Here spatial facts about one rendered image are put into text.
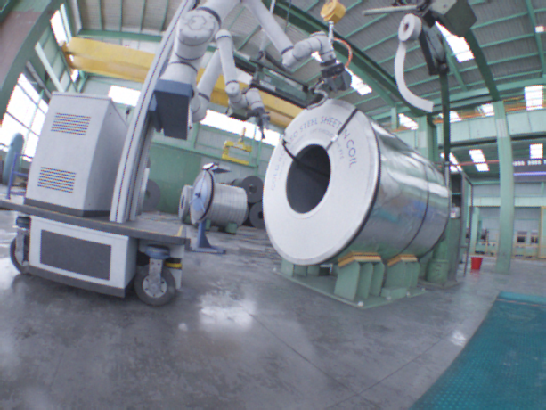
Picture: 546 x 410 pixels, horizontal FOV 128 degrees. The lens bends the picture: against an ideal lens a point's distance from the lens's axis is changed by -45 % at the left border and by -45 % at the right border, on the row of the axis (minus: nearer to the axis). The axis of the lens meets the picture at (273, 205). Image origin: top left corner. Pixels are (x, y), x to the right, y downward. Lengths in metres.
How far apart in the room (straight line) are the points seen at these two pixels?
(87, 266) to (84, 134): 0.54
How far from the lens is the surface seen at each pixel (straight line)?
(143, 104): 1.23
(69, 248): 1.05
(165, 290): 1.07
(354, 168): 1.41
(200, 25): 1.05
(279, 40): 1.42
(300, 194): 1.98
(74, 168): 1.13
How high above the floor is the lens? 0.42
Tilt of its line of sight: 5 degrees up
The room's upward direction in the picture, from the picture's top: 8 degrees clockwise
